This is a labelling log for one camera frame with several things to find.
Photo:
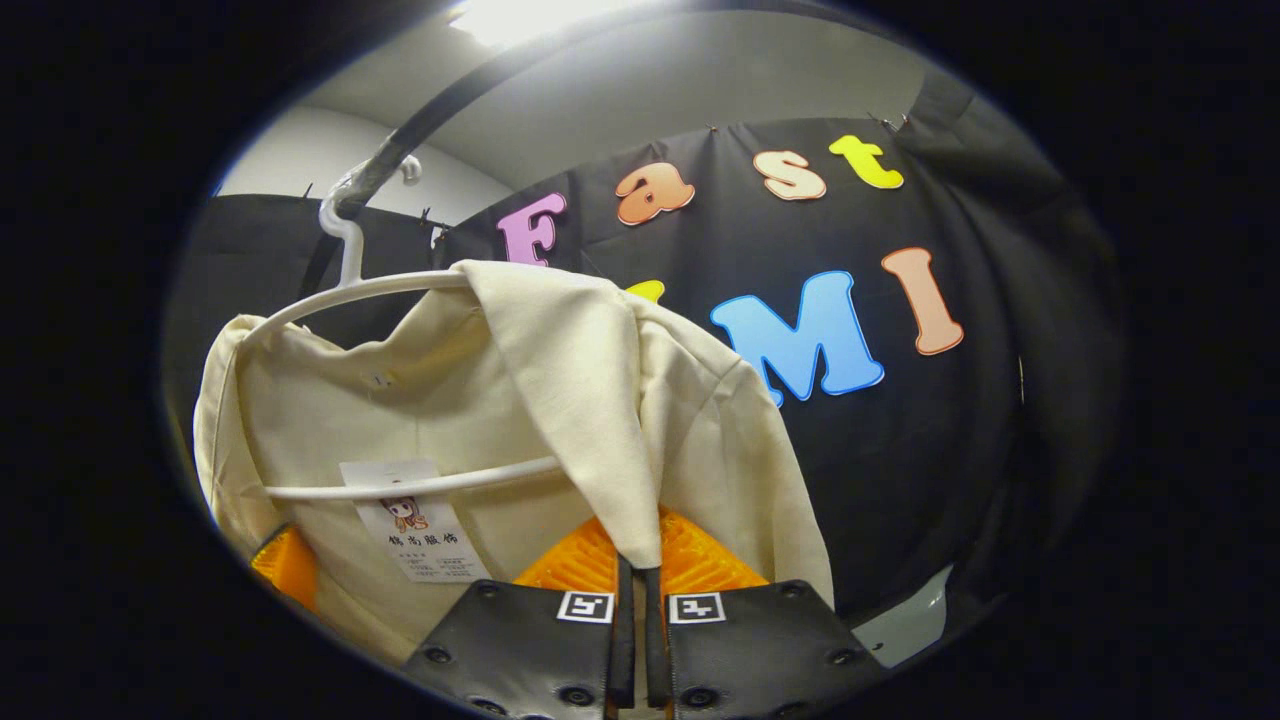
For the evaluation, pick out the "large ceiling light panel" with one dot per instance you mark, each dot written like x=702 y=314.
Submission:
x=520 y=18

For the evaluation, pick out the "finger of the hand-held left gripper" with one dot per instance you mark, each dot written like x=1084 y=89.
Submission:
x=288 y=570

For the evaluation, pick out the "white plastic hanger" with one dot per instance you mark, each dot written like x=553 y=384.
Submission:
x=450 y=481

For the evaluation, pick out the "black clothes rack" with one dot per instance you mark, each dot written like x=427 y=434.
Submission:
x=430 y=110

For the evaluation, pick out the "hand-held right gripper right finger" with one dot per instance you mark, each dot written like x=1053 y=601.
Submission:
x=760 y=650

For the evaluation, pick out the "cream jacket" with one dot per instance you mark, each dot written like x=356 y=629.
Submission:
x=560 y=400

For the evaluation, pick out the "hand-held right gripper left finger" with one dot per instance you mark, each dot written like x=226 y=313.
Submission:
x=530 y=650

